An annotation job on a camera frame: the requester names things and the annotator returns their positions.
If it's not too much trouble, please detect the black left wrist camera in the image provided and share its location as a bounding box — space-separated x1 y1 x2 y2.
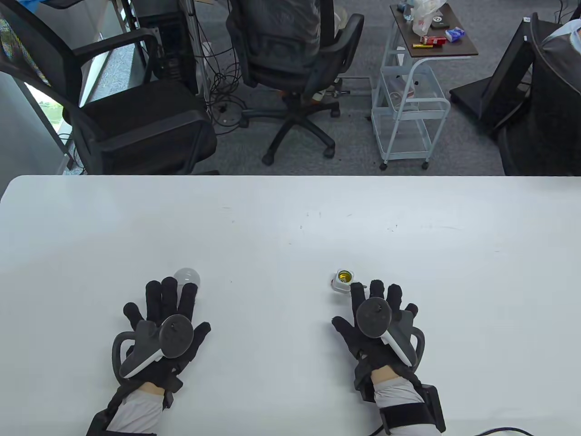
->
161 379 184 409

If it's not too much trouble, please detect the black computer tower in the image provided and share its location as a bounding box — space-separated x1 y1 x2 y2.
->
134 11 200 96

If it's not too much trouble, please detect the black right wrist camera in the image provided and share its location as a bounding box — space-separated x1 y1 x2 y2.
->
353 357 376 402

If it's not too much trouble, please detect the clear plastic bag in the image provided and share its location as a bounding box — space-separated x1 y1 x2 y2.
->
404 0 448 37

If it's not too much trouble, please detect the white light bulb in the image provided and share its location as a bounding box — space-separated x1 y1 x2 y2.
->
174 268 201 289

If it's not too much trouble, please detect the tangle of black cables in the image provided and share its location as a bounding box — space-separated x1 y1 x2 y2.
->
195 41 250 134

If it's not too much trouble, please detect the black left forearm strap box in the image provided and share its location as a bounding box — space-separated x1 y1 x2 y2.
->
86 385 133 436

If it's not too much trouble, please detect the person's left forearm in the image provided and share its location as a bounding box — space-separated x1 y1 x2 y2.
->
107 381 166 435

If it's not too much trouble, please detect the black forearm box cable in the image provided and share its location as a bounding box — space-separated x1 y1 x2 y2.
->
474 426 542 436

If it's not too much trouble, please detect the grey white left hand controller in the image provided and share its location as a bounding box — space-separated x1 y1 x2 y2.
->
112 314 195 380

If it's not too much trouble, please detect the black swivel office chair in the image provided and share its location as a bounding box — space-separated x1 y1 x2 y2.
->
226 0 365 165

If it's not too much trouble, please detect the black mesh office chair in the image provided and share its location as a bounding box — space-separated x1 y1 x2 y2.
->
497 11 581 176

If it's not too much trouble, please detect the black right forearm strap box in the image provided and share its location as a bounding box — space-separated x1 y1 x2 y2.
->
379 384 446 435

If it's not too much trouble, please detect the person's left hand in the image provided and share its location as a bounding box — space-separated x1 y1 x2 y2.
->
120 276 212 396

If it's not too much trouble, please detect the grey white right hand controller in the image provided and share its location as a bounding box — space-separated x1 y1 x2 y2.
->
355 297 426 369

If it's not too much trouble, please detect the white light bulb socket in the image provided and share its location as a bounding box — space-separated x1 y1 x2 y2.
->
330 269 355 293

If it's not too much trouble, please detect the white cart with brown top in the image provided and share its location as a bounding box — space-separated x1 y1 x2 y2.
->
371 2 479 171

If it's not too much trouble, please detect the grey white hand controller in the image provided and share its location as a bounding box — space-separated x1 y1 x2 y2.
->
355 297 426 369
112 314 195 380

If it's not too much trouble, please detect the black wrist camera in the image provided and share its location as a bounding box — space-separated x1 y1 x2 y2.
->
353 357 376 402
161 379 184 409

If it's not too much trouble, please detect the person's right hand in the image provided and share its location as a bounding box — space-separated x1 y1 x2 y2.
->
331 279 425 375

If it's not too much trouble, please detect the black forearm strap box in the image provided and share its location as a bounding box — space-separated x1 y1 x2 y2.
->
86 385 133 436
379 384 446 435

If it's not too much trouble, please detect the black empty office chair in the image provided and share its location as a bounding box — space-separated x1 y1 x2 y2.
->
0 0 221 176

